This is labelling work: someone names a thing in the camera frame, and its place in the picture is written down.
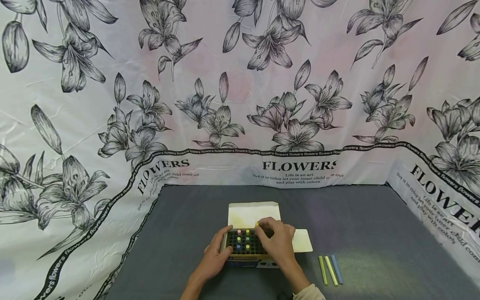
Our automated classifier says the person's left hand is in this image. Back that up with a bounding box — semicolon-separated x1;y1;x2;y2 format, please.
194;225;235;284

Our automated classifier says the person's right hand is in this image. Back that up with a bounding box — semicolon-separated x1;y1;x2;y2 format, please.
256;217;298;272

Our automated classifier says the cardboard chalk box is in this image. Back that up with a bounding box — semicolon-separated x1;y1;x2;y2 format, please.
219;202;313;269

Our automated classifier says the person's left forearm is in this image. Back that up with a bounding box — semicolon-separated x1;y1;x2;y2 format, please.
180;270;213;300

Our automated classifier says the person's right forearm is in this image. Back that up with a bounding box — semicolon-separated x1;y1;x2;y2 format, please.
279;262;328;300

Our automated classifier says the group of coloured chalk sticks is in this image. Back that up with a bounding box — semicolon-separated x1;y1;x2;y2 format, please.
235;228;262;252

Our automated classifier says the green chalk stick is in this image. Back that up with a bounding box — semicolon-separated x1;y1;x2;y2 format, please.
318;255;328;286

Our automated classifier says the long yellow chalk stick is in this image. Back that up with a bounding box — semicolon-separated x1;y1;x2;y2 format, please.
324;256;339;287

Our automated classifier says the blue chalk stick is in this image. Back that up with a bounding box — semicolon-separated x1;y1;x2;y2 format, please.
330;255;344;285

